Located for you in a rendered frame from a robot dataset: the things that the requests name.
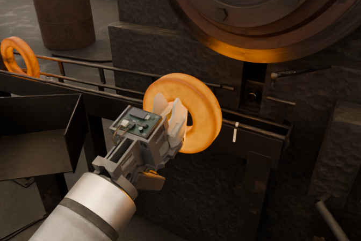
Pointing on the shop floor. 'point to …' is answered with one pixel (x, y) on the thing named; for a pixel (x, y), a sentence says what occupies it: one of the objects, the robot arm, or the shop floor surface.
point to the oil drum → (63, 8)
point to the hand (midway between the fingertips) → (180, 106)
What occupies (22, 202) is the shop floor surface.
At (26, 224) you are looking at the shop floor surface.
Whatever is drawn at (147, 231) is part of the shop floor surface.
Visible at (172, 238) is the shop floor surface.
